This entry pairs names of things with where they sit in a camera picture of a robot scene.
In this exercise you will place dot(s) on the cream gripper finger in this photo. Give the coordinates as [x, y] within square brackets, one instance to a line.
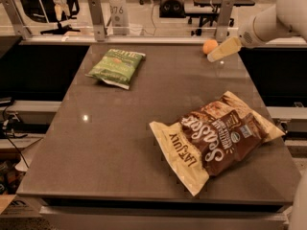
[229, 47]

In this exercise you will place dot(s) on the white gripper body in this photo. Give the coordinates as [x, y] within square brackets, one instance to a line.
[247, 35]

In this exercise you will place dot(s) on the orange fruit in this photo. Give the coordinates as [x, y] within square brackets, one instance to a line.
[209, 45]

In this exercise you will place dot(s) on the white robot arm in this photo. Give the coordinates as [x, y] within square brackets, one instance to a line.
[284, 19]

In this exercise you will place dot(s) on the brown Late July chip bag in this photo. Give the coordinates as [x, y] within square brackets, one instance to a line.
[209, 140]

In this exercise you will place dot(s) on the green jalapeno chip bag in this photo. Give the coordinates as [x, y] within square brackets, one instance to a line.
[117, 67]

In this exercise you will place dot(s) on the black box with circles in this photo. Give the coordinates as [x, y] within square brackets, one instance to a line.
[171, 9]

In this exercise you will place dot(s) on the white numbered pillar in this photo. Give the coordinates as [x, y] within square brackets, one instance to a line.
[119, 17]

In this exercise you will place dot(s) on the cardboard box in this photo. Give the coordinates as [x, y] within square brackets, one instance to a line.
[14, 206]

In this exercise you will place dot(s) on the right metal railing post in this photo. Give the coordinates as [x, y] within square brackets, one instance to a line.
[223, 20]

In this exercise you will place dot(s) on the metal railing post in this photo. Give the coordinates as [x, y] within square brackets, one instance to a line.
[223, 20]
[16, 19]
[97, 18]

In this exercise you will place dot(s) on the middle metal railing post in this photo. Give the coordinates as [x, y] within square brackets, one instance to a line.
[97, 18]

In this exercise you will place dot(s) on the left metal railing post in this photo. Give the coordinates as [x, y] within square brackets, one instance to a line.
[16, 19]

